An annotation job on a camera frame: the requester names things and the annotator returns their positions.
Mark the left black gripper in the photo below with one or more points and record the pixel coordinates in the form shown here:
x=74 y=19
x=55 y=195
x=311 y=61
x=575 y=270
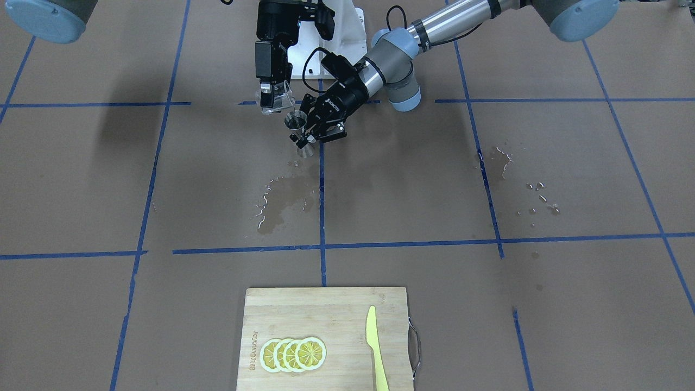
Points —
x=340 y=99

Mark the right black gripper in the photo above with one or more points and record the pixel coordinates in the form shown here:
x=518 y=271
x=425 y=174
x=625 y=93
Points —
x=265 y=61

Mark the steel double jigger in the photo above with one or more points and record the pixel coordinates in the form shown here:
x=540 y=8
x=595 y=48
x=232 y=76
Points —
x=296 y=122

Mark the clear glass cup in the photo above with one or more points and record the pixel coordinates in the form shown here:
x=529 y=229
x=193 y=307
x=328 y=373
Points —
x=274 y=98

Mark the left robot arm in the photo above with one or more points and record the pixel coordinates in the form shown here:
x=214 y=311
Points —
x=388 y=64

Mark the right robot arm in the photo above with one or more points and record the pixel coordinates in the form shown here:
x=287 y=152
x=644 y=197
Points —
x=60 y=22

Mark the bamboo cutting board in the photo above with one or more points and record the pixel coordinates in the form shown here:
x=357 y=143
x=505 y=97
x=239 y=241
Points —
x=276 y=319

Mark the yellow plastic knife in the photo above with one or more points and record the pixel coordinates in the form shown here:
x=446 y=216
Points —
x=372 y=334

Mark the front lemon slice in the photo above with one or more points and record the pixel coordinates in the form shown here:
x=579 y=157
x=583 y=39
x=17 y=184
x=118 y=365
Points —
x=311 y=353

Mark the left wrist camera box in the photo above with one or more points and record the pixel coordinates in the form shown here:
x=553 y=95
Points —
x=340 y=67

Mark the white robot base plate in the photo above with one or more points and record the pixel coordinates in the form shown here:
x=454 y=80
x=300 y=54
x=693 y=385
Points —
x=349 y=40

